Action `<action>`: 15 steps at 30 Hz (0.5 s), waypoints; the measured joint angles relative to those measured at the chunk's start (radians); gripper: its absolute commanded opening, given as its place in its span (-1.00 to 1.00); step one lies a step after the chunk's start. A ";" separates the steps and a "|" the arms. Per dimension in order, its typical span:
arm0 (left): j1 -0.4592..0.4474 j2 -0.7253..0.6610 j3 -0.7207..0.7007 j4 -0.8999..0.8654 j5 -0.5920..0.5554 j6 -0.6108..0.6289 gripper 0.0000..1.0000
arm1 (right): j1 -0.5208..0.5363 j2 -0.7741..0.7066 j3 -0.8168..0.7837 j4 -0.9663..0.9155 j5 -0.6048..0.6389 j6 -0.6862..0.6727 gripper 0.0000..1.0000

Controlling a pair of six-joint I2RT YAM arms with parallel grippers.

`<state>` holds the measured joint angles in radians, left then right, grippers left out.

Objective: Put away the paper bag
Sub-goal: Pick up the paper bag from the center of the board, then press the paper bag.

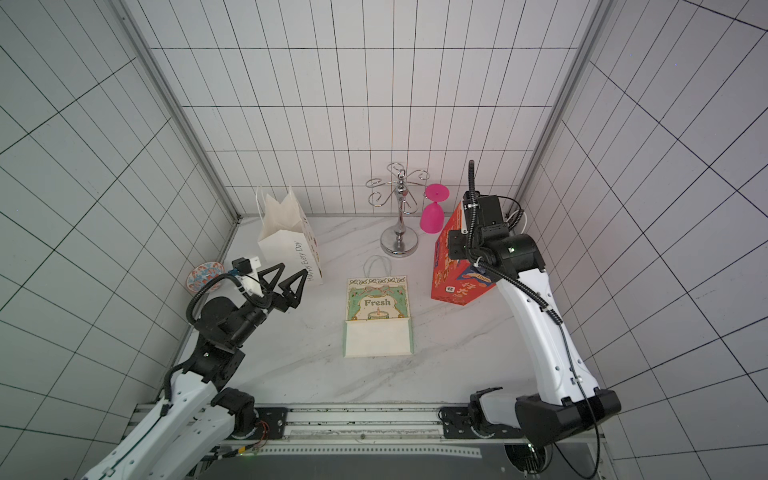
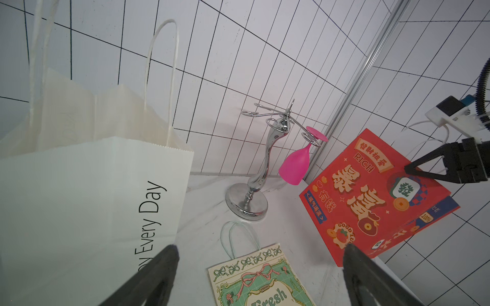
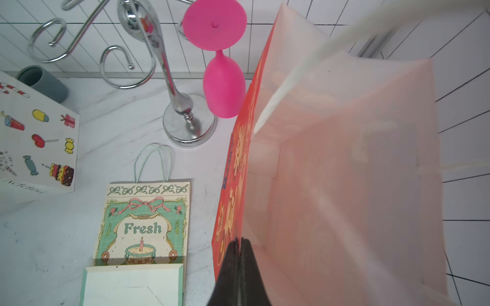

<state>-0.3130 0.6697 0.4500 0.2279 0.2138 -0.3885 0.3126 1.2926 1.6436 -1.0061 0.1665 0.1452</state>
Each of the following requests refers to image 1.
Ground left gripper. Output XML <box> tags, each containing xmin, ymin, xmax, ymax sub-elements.
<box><xmin>230</xmin><ymin>263</ymin><xmax>310</xmax><ymax>346</ymax></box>

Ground green Fresh paper bag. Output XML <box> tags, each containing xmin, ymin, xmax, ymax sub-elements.
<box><xmin>343</xmin><ymin>255</ymin><xmax>414</xmax><ymax>358</ymax></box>

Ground red printed paper bag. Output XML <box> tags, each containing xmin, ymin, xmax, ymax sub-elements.
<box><xmin>431</xmin><ymin>205</ymin><xmax>495</xmax><ymax>306</ymax></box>

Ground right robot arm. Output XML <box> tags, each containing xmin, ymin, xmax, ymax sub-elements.
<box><xmin>448</xmin><ymin>163</ymin><xmax>621</xmax><ymax>448</ymax></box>

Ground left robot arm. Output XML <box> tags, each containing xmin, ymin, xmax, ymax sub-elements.
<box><xmin>84</xmin><ymin>258</ymin><xmax>310</xmax><ymax>479</ymax></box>

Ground white Happy Every Day bag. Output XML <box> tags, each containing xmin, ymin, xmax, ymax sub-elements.
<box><xmin>256</xmin><ymin>188</ymin><xmax>323</xmax><ymax>285</ymax></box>

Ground patterned ceramic bowl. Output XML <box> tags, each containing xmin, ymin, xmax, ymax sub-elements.
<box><xmin>185</xmin><ymin>261</ymin><xmax>225</xmax><ymax>294</ymax></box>

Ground chrome cup holder stand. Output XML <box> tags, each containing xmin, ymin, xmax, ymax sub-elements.
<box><xmin>365</xmin><ymin>162</ymin><xmax>430</xmax><ymax>258</ymax></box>

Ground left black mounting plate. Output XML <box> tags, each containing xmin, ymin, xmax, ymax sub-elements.
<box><xmin>232</xmin><ymin>407</ymin><xmax>289</xmax><ymax>442</ymax></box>

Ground black mounting plate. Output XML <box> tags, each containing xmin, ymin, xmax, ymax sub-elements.
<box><xmin>438</xmin><ymin>406</ymin><xmax>498</xmax><ymax>440</ymax></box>
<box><xmin>232</xmin><ymin>407</ymin><xmax>289</xmax><ymax>442</ymax></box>

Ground pink plastic wine glass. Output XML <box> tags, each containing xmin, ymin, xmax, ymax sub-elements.
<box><xmin>420</xmin><ymin>183</ymin><xmax>450</xmax><ymax>234</ymax></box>

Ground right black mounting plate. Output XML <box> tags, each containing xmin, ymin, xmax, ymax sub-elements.
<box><xmin>438</xmin><ymin>406</ymin><xmax>498</xmax><ymax>440</ymax></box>

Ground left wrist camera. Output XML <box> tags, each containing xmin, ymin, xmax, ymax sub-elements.
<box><xmin>229</xmin><ymin>257</ymin><xmax>263</xmax><ymax>296</ymax></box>

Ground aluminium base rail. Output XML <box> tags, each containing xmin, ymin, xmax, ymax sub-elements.
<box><xmin>128</xmin><ymin>401</ymin><xmax>601</xmax><ymax>460</ymax></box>

